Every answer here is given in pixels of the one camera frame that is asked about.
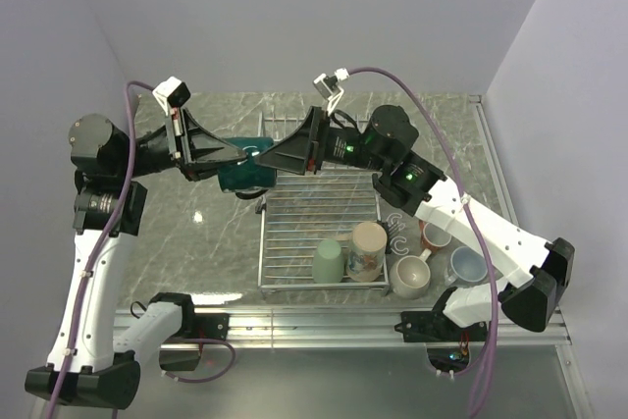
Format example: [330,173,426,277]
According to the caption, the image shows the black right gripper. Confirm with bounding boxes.
[255,107,391,176]

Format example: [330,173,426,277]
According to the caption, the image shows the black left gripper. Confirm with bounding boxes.
[117,106,248,182]

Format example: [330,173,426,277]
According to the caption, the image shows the dark teal mug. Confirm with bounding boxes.
[218,136,277,199]

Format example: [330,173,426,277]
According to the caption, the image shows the light green cup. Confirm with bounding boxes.
[312,238,345,284]

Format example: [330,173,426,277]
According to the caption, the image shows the beige patterned mug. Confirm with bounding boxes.
[346,222,388,283]

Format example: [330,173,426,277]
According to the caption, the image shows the pink coffee mug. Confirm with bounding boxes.
[419,220,452,252]

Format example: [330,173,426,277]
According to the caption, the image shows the white speckled round mug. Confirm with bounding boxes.
[390,249,432,300]

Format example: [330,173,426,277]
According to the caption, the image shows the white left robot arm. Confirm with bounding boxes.
[25,109,247,417]

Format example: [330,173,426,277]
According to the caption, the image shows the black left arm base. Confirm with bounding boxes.
[159,313,230,372]

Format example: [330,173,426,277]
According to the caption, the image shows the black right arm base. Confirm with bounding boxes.
[391,309,472,374]

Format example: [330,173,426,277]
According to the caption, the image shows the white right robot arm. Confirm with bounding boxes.
[255,105,575,340]

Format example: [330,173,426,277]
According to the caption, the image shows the white cup holder hooks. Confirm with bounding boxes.
[386,213,409,256]

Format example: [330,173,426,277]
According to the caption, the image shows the light blue mug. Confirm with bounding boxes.
[445,246,488,287]

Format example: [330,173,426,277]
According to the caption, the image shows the metal wire dish rack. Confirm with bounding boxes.
[255,112,392,296]

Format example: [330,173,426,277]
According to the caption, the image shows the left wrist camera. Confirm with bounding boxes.
[152,77,191,115]

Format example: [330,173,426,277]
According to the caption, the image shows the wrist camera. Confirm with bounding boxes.
[313,68,349,115]
[152,77,191,115]

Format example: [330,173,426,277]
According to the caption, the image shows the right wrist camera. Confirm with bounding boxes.
[313,68,349,115]

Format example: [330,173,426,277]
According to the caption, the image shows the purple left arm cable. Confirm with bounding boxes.
[46,80,236,419]

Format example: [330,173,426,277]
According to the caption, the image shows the aluminium table edge rail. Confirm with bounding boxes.
[28,94,580,419]

